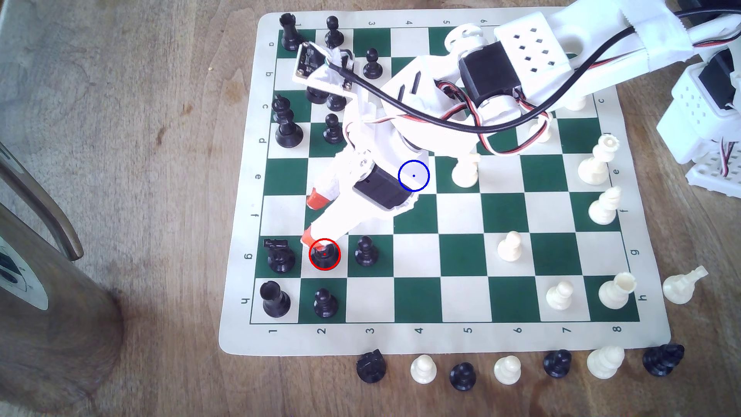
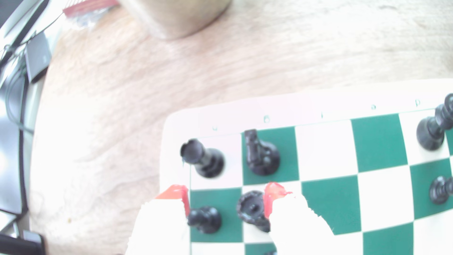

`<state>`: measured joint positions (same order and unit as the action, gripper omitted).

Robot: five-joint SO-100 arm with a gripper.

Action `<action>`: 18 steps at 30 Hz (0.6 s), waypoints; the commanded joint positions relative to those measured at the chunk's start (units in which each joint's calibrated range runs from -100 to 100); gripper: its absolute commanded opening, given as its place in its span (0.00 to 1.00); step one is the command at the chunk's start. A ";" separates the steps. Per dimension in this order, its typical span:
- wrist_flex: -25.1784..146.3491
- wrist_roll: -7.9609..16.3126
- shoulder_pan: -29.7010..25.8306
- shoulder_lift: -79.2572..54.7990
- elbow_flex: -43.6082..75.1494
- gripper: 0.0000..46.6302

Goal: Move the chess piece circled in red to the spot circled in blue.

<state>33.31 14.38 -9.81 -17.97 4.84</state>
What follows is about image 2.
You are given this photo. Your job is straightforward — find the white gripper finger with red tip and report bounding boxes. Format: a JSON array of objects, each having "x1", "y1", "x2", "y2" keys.
[
  {"x1": 264, "y1": 182, "x2": 340, "y2": 255},
  {"x1": 125, "y1": 184, "x2": 192, "y2": 255}
]

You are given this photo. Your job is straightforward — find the black chess queen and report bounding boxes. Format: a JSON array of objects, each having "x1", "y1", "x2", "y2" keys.
[{"x1": 236, "y1": 190, "x2": 271, "y2": 233}]

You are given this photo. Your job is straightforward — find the black chess knight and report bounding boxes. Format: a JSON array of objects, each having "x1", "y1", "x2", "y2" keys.
[{"x1": 243, "y1": 128, "x2": 281, "y2": 176}]

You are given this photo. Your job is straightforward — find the black chess rook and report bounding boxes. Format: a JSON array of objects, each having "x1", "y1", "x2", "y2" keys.
[{"x1": 180, "y1": 138, "x2": 226, "y2": 179}]

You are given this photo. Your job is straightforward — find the green and white chess mat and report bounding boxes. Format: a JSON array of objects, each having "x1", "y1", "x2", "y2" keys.
[{"x1": 159, "y1": 79, "x2": 453, "y2": 255}]

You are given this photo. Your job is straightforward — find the black chess king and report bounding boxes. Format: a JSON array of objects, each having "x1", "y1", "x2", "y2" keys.
[{"x1": 416, "y1": 93, "x2": 453, "y2": 152}]

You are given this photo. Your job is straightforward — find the dark grey flat device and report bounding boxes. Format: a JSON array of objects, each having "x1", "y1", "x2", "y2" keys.
[{"x1": 25, "y1": 32, "x2": 52, "y2": 84}]

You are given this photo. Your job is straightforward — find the red and white package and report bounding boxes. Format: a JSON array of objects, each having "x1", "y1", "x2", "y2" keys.
[{"x1": 63, "y1": 0, "x2": 119, "y2": 19}]

